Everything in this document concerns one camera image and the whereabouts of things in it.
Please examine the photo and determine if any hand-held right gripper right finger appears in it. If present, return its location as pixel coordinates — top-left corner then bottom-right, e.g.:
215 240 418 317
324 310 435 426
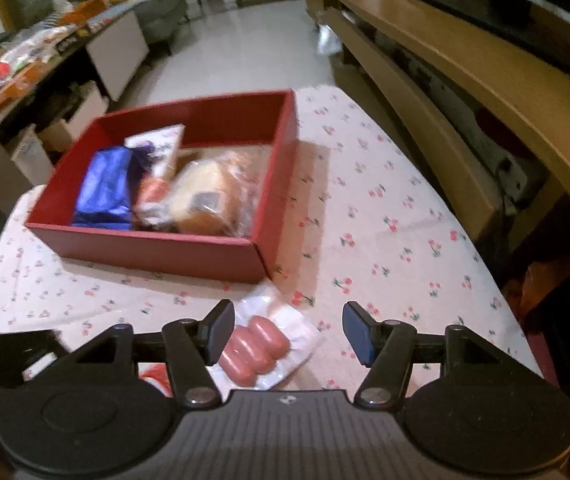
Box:
342 301 540 408

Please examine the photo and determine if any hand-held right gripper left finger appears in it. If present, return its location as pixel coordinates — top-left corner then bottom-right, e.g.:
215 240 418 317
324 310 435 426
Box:
47 300 236 407

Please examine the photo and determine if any clear sausage packet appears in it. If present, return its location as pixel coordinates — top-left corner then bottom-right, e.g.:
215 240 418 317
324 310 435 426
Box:
205 292 326 393

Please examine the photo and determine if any red yellow-print snack packet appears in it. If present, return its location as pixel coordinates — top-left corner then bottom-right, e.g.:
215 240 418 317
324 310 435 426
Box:
137 364 173 396

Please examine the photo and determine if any red cardboard box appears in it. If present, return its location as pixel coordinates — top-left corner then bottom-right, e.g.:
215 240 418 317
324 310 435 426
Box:
25 89 300 285

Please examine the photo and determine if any bread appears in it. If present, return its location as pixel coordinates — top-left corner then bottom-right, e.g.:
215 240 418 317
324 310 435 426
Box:
162 147 266 238

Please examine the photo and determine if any blue foil snack packet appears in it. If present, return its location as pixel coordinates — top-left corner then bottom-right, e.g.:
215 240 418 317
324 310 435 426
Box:
71 146 138 231

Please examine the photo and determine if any white printed snack bag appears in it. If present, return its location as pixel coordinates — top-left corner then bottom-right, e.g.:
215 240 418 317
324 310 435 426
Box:
124 125 186 211

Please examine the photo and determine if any cherry-print tablecloth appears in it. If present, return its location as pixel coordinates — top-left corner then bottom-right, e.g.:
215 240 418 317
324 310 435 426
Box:
0 86 546 396

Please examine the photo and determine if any white power strip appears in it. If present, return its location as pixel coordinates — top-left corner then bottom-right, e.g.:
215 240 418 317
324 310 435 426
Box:
495 152 530 196

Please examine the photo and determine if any white side cabinet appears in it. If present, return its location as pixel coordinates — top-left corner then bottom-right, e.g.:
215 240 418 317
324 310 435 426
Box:
85 10 150 103

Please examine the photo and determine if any white plastic bag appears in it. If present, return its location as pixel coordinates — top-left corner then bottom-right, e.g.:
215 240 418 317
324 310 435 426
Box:
315 22 343 58

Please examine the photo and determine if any cluttered side counter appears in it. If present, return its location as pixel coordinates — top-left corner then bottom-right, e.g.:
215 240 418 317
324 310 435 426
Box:
0 0 133 141

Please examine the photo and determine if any wooden television cabinet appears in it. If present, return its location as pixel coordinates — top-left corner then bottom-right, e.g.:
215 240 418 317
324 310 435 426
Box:
305 0 570 261

